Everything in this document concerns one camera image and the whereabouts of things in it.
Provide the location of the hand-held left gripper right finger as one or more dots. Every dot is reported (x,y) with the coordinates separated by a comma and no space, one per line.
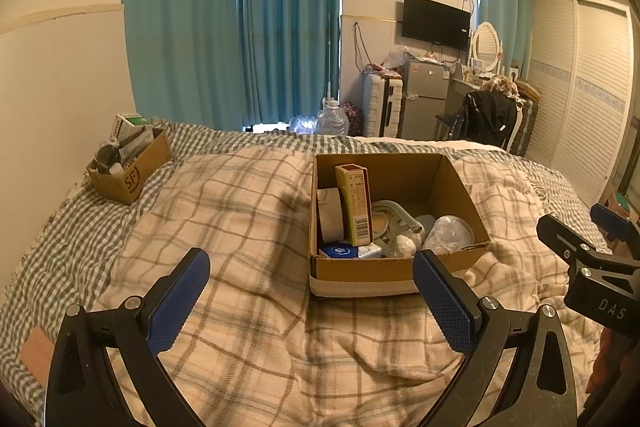
(445,307)

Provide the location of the grey-green tape dispenser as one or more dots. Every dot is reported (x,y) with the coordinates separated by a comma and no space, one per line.
(395,212)

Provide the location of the person's right hand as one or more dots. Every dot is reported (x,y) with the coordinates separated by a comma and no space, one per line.
(616,357)

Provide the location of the leopard print cloth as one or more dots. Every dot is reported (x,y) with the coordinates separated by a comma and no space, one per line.
(500,86)

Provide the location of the light blue packet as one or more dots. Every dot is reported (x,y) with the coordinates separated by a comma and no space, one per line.
(370,251)

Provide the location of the beige plaid fringed blanket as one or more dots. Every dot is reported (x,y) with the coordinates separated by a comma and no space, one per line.
(250,217)

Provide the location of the grey fridge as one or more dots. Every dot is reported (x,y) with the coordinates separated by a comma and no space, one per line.
(425,99)

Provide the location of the brown suitcase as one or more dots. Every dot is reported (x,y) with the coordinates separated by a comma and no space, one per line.
(527,127)

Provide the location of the green white carton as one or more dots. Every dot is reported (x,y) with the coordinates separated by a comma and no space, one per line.
(132,123)

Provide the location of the oval vanity mirror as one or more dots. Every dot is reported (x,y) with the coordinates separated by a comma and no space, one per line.
(486,44)

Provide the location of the yellow red medicine box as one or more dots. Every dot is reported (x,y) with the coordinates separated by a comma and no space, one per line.
(352,207)

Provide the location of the black wall television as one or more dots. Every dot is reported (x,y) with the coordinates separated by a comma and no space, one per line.
(435,22)

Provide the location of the blue round tin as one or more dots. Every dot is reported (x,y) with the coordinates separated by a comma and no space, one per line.
(340,251)

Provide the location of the wide teal curtain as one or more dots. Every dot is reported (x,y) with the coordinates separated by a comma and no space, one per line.
(180,17)

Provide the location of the small cardboard box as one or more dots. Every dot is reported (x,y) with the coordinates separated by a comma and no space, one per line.
(135,179)

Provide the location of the clear plastic cup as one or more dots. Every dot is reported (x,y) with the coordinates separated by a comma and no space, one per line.
(450,234)

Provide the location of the chair with black jacket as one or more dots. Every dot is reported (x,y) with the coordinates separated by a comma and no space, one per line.
(455,94)

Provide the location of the narrow teal curtain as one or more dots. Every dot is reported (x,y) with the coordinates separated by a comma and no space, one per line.
(502,7)

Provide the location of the dark chair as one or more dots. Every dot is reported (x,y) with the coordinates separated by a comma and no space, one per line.
(444,124)

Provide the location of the white louvered wardrobe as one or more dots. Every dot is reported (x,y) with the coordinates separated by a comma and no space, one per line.
(580,97)

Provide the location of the black jacket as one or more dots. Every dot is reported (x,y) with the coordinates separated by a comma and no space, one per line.
(485,119)

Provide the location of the white sock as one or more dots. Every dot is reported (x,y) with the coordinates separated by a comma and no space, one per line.
(407,246)

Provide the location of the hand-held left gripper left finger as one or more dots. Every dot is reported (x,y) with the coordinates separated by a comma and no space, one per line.
(175,304)

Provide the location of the black round jar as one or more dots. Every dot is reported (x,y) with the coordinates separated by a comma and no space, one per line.
(107,155)

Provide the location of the clear plastic bottles bag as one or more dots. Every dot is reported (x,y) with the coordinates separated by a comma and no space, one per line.
(302,123)

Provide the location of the large cardboard box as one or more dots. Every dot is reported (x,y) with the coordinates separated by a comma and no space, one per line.
(360,273)

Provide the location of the brown tape roll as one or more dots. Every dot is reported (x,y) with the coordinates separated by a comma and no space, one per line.
(330,219)

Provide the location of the white ribbed suitcase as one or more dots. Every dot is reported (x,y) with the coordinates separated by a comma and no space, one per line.
(380,107)

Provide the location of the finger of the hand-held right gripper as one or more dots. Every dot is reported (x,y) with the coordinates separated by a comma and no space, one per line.
(562,237)
(612,219)

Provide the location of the large clear water jug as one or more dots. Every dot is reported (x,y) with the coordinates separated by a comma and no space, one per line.
(332,122)

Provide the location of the dark teal curtain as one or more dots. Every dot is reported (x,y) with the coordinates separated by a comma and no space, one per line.
(290,17)

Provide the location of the floral bag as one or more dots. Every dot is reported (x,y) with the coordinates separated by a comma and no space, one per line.
(353,119)

